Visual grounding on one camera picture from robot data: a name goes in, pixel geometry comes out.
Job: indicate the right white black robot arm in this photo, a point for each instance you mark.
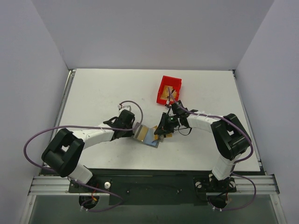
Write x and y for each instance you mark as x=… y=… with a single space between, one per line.
x=229 y=134

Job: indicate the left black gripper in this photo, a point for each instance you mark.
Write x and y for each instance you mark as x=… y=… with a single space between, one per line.
x=130 y=130

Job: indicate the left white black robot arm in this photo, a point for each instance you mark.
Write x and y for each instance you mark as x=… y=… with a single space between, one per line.
x=64 y=151

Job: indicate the aluminium table frame rail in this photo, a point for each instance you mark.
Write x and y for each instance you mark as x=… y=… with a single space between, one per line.
x=31 y=199

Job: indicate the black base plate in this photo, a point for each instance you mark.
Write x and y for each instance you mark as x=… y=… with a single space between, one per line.
x=163 y=187

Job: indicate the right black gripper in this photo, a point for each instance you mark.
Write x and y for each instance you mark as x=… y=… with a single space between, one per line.
x=164 y=124

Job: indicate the grey card holder wallet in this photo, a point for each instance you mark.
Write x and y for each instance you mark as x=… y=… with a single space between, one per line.
x=151 y=139

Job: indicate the gold cards in bin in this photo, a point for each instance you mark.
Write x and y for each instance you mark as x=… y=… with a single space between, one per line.
x=166 y=93

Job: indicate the red plastic bin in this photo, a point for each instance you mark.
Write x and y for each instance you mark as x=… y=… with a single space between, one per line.
x=170 y=81

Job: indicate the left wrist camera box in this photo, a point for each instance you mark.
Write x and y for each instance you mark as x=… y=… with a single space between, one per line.
x=124 y=107

